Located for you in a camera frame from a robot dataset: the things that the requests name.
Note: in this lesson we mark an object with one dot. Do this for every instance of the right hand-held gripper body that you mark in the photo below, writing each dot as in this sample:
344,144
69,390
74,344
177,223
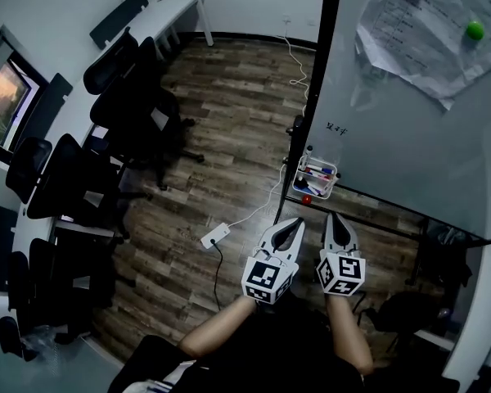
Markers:
343,272

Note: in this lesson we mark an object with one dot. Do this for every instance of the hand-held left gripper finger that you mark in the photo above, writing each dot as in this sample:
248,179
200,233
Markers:
296,244
268,236

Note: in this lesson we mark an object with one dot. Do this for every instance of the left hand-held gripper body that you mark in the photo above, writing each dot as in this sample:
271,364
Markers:
264,276

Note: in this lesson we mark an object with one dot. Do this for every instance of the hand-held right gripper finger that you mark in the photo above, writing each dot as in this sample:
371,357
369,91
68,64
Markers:
328,236
351,238

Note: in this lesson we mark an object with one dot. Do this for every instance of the person's left forearm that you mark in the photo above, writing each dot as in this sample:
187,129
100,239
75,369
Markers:
217,326

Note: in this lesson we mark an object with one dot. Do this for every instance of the person's right forearm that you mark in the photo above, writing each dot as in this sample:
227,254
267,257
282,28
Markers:
350,334

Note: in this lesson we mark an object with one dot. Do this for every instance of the white plastic marker tray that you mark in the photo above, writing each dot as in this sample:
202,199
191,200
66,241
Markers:
330,191

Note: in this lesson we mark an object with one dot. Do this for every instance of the white marker with blue cap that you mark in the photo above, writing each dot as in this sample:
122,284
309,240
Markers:
327,171

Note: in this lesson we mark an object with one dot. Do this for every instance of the black-framed whiteboard on stand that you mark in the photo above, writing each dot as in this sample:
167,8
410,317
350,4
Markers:
413,145

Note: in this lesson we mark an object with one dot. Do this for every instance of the red round magnet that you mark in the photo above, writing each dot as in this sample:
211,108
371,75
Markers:
307,200

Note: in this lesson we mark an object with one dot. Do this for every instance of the white power strip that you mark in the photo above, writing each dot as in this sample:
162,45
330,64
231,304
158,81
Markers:
215,236

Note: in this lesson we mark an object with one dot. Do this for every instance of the person's black clothing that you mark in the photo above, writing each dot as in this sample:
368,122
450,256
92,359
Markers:
270,350

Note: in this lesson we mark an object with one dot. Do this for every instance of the grey fabric bag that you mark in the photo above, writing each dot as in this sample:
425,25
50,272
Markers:
448,233

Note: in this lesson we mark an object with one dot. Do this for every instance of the black backpack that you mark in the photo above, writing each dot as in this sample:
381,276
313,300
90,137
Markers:
446,260

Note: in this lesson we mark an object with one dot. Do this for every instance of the small white desk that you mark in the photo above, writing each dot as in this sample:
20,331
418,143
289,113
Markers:
470,301

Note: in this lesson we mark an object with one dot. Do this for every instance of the crumpled printed paper sheet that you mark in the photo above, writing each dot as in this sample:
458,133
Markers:
425,47

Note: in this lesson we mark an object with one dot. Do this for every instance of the clear plastic bag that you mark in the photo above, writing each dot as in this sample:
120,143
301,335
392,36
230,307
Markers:
41,340

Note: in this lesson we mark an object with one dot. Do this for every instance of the green round magnet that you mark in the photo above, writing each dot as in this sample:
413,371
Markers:
474,30

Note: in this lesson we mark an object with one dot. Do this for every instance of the long white desk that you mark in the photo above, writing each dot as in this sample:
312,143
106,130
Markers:
168,8

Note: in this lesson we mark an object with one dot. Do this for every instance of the dark grey desk partition panel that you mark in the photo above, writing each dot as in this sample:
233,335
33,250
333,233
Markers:
49,105
2,248
118,16

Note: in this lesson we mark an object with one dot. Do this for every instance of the black-framed window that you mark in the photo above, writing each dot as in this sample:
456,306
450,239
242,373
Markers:
6,100

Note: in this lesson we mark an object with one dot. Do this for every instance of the white wall socket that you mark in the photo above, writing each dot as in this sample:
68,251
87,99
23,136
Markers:
311,23
286,18

